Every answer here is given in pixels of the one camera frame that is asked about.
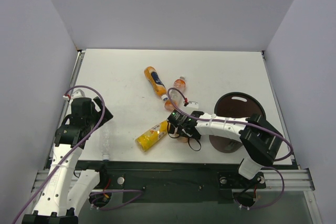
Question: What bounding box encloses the small orange berry juice bottle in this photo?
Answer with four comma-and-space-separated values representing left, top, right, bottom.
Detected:
177, 136, 189, 143

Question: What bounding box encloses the yellow juice bottle blue cap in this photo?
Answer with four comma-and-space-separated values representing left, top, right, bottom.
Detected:
135, 120, 168, 152

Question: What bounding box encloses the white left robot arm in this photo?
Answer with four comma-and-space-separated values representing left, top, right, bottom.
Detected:
22, 97, 113, 223

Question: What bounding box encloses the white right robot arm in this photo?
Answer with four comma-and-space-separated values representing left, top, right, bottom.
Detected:
167, 110, 283, 187

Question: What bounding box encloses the brown round bin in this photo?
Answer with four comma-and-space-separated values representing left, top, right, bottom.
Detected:
209, 92, 266, 153

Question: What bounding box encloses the clear empty plastic bottle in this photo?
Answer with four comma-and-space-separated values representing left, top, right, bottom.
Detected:
100, 127, 110, 161

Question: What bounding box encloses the clear orange drink bottle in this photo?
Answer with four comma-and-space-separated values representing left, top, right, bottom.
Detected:
164, 76, 186, 112

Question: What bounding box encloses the orange bottle dark blue label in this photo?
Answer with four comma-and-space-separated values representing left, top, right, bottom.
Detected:
144, 66, 168, 101

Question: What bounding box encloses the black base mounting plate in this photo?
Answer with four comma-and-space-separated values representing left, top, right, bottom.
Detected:
75, 161, 266, 204

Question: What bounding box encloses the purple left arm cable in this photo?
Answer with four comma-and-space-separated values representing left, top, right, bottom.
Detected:
12, 85, 144, 224

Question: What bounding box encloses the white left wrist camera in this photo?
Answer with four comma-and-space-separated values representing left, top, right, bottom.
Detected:
70, 89, 86, 100

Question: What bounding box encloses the aluminium front rail frame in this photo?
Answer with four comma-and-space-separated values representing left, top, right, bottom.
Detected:
31, 49, 316, 193

